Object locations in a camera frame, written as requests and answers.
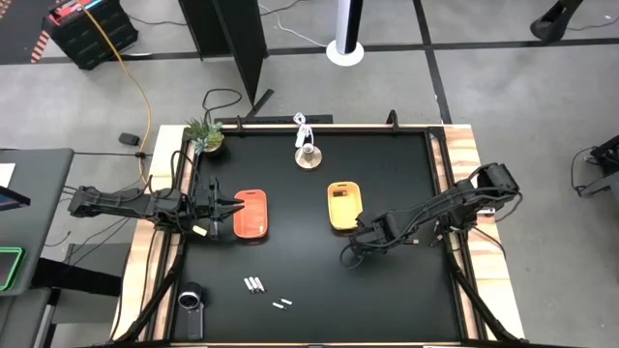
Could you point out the yellow tape tag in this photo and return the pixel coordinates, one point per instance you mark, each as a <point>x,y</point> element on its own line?
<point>199,230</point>

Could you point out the red items on crate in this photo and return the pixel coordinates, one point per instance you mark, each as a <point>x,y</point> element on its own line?
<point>72,10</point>

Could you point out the black power adapter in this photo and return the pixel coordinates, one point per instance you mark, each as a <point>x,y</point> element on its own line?
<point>129,139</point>

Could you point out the black stand foot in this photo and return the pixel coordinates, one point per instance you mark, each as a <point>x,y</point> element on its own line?
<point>551,24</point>

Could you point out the white paper sheet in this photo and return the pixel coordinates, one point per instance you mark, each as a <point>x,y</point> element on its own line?
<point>6,175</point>

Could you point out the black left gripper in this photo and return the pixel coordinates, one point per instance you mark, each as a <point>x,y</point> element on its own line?
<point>210,208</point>

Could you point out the dark laptop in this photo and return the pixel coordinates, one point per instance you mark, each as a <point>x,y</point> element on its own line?
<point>12,199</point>

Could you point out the potted succulent plant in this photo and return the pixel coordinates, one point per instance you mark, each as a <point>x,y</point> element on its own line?
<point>205,135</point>

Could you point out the black storage crate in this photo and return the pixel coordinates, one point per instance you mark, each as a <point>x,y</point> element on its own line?
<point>97,38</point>

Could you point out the black divider panel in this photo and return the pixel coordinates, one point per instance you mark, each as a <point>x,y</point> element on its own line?
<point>237,38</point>

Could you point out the grey desk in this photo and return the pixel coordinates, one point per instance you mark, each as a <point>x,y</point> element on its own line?
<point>38,203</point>

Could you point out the round wooden stand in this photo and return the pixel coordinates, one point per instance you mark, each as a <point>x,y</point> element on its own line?
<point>308,157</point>

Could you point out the orange plastic tray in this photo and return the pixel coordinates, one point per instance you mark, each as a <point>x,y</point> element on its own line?
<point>251,220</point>

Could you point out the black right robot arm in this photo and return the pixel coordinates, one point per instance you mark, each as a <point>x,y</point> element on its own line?
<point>459,195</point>

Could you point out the black table-level camera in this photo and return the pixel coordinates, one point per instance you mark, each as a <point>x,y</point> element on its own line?
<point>189,299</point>

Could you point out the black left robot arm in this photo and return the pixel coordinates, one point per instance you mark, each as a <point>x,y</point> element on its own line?
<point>121,200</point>

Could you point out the AA battery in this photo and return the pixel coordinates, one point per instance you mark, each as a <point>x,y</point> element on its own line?
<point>254,284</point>
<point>248,285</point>
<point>260,284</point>

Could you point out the white pole with round base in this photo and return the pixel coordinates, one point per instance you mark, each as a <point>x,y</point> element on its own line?
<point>344,53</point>

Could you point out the green-framed tablet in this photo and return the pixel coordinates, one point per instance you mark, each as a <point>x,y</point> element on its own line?
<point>7,268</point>

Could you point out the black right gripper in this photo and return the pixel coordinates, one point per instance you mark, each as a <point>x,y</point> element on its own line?
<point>370,234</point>

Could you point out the black mat with striped edge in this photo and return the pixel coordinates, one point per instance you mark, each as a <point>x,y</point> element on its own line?
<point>19,34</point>

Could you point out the yellow plastic tray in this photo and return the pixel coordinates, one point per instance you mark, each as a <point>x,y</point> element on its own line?
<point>345,215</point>

